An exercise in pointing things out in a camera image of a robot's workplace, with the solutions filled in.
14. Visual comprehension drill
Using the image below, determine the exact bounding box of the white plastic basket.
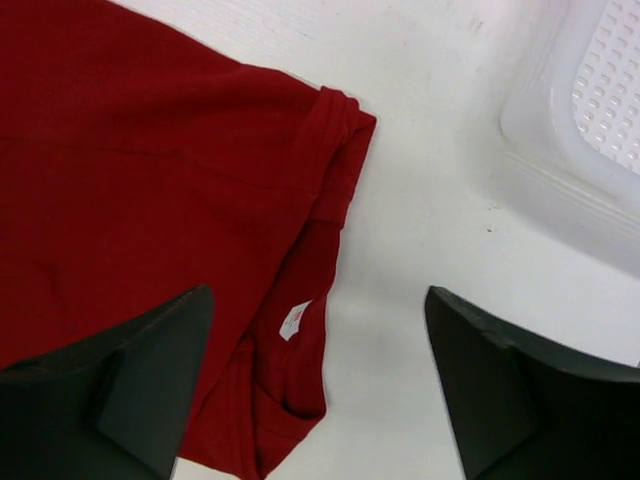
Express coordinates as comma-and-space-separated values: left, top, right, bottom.
499, 0, 640, 281

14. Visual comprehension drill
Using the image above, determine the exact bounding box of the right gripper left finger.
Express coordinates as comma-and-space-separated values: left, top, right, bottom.
1, 286, 214, 479

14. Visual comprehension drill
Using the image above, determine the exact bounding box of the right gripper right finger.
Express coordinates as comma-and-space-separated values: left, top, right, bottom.
425, 286, 639, 479

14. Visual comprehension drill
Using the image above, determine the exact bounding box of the red t shirt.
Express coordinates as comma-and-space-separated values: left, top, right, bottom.
1, 1, 376, 479

